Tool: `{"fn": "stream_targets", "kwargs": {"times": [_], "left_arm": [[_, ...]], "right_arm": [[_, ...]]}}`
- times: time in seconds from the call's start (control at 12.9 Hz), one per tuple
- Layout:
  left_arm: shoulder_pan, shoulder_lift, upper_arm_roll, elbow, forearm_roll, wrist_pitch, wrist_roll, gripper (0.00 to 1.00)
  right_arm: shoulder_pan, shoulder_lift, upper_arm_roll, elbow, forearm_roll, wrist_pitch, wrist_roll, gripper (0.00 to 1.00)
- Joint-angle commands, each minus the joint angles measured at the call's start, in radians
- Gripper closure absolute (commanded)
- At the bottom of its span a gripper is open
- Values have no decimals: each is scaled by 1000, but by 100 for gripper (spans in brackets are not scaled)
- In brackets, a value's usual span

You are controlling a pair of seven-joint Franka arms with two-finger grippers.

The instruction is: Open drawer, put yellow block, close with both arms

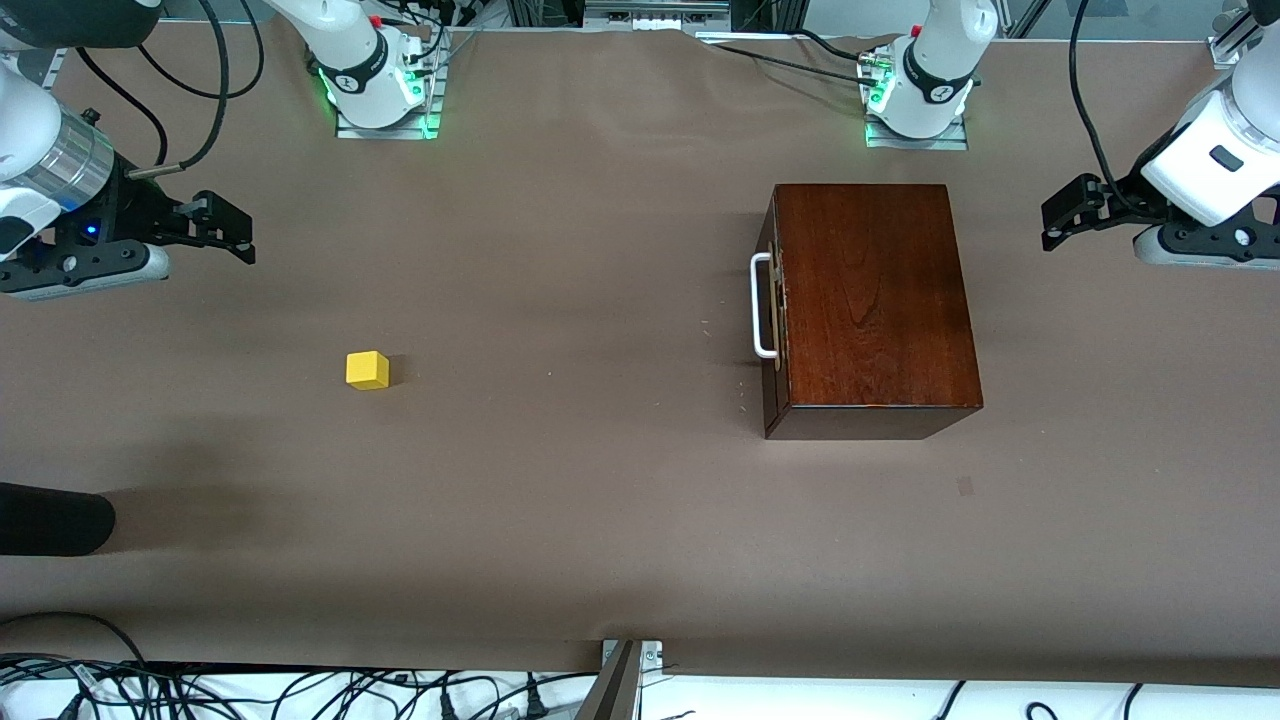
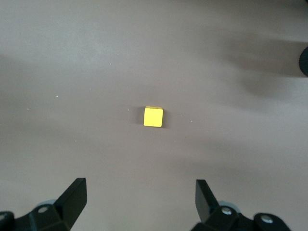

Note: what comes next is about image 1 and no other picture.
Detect dark brown wooden box casing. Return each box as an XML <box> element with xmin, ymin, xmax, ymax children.
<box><xmin>762</xmin><ymin>183</ymin><xmax>985</xmax><ymax>442</ymax></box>

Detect thick black cable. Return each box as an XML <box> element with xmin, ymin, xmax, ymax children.
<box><xmin>125</xmin><ymin>0</ymin><xmax>232</xmax><ymax>180</ymax></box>
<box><xmin>1067</xmin><ymin>0</ymin><xmax>1147</xmax><ymax>217</ymax></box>
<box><xmin>75</xmin><ymin>45</ymin><xmax>169</xmax><ymax>167</ymax></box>

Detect grey metal bar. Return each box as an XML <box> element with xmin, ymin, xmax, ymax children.
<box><xmin>575</xmin><ymin>640</ymin><xmax>643</xmax><ymax>720</ymax></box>

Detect brown paper table cover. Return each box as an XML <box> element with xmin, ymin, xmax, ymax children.
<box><xmin>0</xmin><ymin>20</ymin><xmax>1280</xmax><ymax>691</ymax></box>

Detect small aluminium bracket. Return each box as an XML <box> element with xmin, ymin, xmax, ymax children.
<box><xmin>600</xmin><ymin>639</ymin><xmax>664</xmax><ymax>673</ymax></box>

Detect aluminium frame profile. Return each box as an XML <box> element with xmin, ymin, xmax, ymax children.
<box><xmin>1207</xmin><ymin>6</ymin><xmax>1265</xmax><ymax>70</ymax></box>
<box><xmin>584</xmin><ymin>0</ymin><xmax>733</xmax><ymax>28</ymax></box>

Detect yellow cube block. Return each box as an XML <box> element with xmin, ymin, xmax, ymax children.
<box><xmin>346</xmin><ymin>350</ymin><xmax>391</xmax><ymax>392</ymax></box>

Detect aluminium arm base plate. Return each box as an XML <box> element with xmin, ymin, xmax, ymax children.
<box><xmin>334</xmin><ymin>40</ymin><xmax>443</xmax><ymax>141</ymax></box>
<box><xmin>864</xmin><ymin>60</ymin><xmax>970</xmax><ymax>152</ymax></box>

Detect black rounded object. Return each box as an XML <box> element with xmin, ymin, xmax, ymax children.
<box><xmin>0</xmin><ymin>482</ymin><xmax>117</xmax><ymax>558</ymax></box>

